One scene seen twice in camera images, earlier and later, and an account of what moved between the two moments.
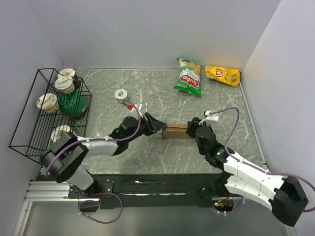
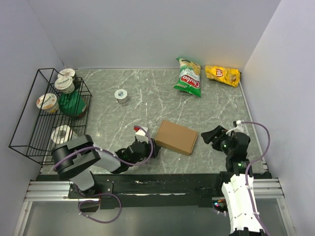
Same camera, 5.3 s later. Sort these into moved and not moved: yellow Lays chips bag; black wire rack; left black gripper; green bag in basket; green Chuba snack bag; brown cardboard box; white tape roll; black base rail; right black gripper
Moved: brown cardboard box; left black gripper; right black gripper
Not moved: green Chuba snack bag; yellow Lays chips bag; black base rail; black wire rack; white tape roll; green bag in basket
